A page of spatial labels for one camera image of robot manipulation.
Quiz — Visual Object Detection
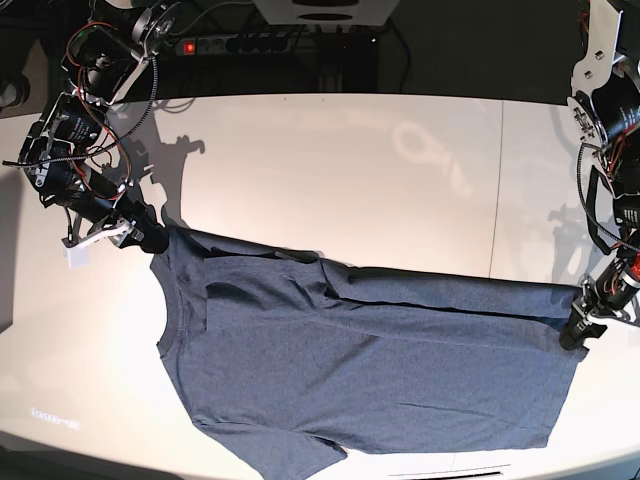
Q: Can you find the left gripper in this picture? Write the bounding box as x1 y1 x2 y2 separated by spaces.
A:
559 255 639 351

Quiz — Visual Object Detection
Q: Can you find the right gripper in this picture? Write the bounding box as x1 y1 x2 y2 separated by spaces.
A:
60 174 169 254

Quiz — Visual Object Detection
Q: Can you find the blue grey T-shirt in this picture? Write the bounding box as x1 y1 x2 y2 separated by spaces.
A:
150 228 587 479

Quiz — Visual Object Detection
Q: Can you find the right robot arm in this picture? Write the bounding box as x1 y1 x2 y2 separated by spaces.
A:
8 1 182 254

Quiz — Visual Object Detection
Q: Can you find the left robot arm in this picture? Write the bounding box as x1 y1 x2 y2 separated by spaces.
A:
559 1 639 350

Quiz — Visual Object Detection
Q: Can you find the black power strip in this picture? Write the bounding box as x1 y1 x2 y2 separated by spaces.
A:
173 33 299 57

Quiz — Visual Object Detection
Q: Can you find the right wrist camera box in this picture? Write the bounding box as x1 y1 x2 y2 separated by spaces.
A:
63 246 89 269

